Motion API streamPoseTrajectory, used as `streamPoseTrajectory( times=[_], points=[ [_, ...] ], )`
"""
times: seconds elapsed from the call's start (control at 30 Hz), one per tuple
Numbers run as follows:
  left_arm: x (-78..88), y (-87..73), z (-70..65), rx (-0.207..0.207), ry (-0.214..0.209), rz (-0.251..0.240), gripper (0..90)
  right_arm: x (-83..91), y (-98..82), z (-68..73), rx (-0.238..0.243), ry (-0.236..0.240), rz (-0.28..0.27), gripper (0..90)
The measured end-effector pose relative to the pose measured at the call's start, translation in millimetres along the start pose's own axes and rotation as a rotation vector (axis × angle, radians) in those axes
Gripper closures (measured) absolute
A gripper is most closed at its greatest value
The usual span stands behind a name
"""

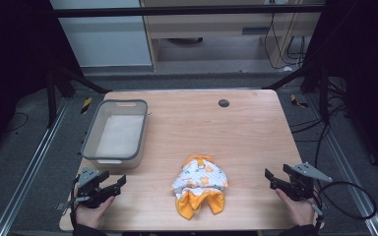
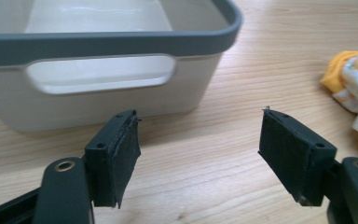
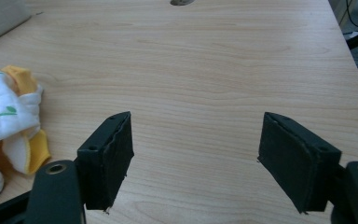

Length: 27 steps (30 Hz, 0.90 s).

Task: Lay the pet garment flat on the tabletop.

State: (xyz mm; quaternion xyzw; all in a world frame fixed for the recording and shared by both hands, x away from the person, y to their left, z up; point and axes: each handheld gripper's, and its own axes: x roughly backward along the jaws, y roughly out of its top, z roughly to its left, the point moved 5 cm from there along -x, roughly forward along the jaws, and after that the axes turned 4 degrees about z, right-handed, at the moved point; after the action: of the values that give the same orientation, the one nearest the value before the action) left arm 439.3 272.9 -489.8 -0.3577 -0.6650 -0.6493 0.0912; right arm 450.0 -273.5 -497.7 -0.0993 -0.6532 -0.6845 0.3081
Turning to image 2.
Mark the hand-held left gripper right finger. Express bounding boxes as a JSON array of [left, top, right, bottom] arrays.
[[257, 105, 337, 207]]

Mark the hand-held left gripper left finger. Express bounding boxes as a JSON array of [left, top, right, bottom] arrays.
[[84, 109, 142, 209]]

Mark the white basket with grey rim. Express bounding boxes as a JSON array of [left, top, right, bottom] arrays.
[[0, 0, 244, 133]]

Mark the yellow and white patterned cloth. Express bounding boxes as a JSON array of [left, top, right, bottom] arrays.
[[320, 49, 358, 161]]

